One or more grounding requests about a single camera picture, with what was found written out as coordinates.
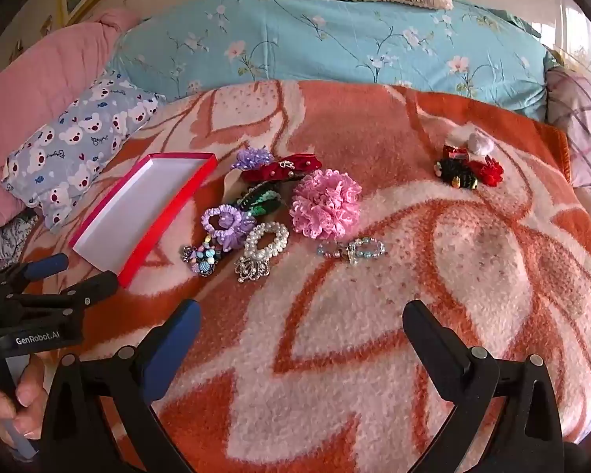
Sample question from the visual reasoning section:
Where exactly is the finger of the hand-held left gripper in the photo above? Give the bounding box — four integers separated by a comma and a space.
0, 253, 71, 290
9, 272, 120, 314

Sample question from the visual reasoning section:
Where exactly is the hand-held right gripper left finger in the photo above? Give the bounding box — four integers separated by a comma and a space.
39, 300, 203, 473

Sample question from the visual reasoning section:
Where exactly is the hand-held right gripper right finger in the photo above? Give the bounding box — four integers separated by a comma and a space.
403, 300, 565, 473

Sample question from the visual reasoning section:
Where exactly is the red box with white inside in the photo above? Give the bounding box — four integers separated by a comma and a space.
69, 153, 217, 289

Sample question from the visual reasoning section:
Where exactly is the pearl bead hair tie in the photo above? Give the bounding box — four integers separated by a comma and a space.
234, 222, 290, 284

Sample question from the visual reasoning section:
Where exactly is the pink lace flower hair comb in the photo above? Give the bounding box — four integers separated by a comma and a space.
290, 168, 362, 238

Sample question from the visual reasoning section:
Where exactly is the red velvet bow hair clip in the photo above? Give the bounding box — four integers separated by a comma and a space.
241, 154, 323, 183

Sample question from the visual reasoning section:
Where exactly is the purple ruffled hair flower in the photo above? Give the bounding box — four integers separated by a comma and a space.
231, 147, 277, 171

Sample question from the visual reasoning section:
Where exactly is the person's left hand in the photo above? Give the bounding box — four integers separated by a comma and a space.
0, 355, 50, 454

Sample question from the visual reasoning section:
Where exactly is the dark floral cloth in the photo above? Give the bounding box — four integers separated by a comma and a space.
0, 209, 40, 274

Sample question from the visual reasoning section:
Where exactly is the orange and white blanket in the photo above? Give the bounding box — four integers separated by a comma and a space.
20, 80, 591, 473

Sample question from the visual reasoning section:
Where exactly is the colourful beaded brooch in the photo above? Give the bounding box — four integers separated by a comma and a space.
180, 239, 225, 277

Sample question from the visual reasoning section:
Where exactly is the bear print pillow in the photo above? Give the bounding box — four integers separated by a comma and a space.
1, 71, 161, 232

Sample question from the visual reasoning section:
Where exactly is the purple scrunchie with pearl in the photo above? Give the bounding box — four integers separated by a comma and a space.
201, 203, 257, 250

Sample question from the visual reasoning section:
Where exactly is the green sequin hair clip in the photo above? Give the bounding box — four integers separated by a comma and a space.
236, 181, 296, 218

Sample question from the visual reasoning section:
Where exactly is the red flower hair clip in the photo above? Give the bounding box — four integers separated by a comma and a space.
470, 155, 506, 188

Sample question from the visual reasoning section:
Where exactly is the pink blanket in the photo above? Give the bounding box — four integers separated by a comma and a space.
0, 10, 143, 230

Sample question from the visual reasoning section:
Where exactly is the white pompom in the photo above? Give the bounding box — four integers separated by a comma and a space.
448, 128, 496, 156

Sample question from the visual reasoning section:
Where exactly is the plaid cloth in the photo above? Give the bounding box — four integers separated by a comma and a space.
544, 66, 591, 247

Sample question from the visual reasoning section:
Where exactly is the blue floral quilt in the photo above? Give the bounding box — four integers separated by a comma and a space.
103, 0, 559, 121

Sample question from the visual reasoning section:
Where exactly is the clear bead bracelet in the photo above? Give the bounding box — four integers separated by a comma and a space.
316, 237, 389, 267

